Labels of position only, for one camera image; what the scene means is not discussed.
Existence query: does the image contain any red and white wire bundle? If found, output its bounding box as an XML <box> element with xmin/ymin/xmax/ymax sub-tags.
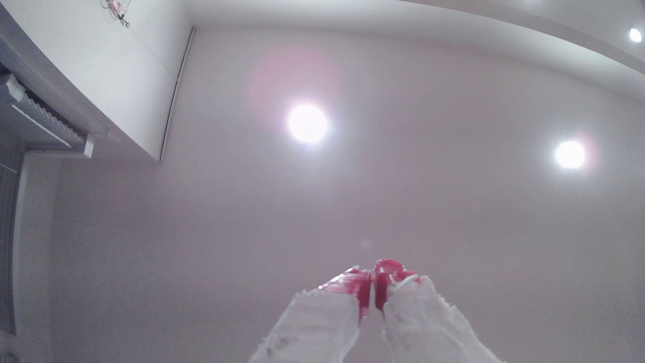
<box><xmin>101</xmin><ymin>0</ymin><xmax>133</xmax><ymax>28</ymax></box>

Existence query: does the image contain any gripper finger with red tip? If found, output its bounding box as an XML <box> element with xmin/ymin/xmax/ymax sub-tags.
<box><xmin>374</xmin><ymin>258</ymin><xmax>506</xmax><ymax>363</ymax></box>
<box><xmin>249</xmin><ymin>267</ymin><xmax>373</xmax><ymax>363</ymax></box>

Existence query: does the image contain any white slatted window blind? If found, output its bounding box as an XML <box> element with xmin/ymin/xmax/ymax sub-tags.
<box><xmin>0</xmin><ymin>73</ymin><xmax>96</xmax><ymax>159</ymax></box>

